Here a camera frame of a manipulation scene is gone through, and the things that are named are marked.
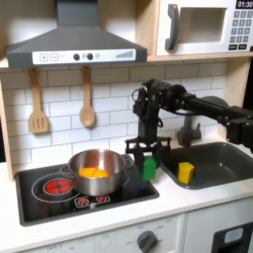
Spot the green block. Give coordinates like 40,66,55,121
141,156,158,183

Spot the yellow block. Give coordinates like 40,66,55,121
177,161,196,186

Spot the orange toy carrot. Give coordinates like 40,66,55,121
77,166,112,180

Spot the steel pot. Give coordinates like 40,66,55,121
66,148,134,198

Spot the dark grey tap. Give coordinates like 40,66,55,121
175,95,231,148

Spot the dark grey sink basin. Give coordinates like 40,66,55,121
159,140,253,191

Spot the wooden spoon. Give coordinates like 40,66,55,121
78,65,98,128

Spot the grey oven knob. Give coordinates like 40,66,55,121
135,229,159,253

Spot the black cabinet door panel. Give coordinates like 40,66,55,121
211,221,253,253

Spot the slotted wooden spatula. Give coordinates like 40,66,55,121
27,67,50,134

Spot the white toy microwave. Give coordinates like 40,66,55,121
155,0,253,57

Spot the black toy stove top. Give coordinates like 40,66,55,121
14,153,161,227

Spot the grey range hood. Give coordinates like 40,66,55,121
5,0,148,70

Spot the thin black cable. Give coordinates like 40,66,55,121
130,86,140,104

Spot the grey microwave handle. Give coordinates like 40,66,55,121
164,3,181,52

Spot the light wooden kitchen frame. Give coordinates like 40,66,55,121
0,0,253,183

